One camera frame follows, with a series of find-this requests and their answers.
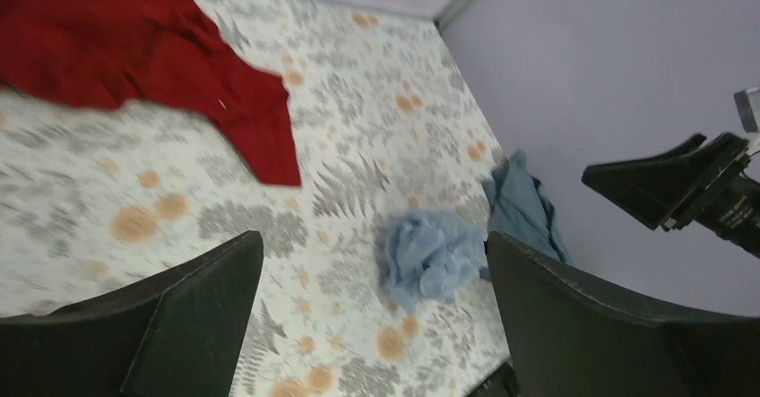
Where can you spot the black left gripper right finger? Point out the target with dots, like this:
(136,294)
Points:
(570,333)

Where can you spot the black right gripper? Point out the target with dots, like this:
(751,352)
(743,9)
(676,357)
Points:
(698,181)

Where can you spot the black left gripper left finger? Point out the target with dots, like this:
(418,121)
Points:
(175,333)

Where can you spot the light blue plastic trash bag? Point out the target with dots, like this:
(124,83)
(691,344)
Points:
(431,254)

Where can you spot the teal blue cloth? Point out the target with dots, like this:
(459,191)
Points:
(520,208)

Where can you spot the floral patterned table mat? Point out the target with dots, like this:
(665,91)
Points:
(383,122)

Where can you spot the red cloth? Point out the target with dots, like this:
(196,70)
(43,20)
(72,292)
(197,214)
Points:
(103,53)

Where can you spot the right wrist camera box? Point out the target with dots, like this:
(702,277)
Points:
(747,103)

